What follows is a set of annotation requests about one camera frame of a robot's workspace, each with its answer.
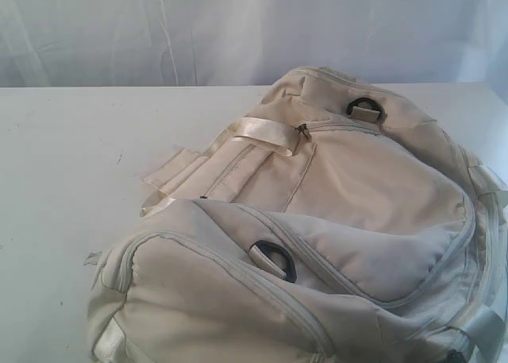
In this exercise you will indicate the cream fabric duffel bag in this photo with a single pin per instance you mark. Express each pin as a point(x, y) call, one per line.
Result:
point(334, 222)

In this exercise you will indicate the white backdrop curtain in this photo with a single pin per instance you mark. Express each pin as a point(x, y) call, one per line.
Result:
point(55, 43)

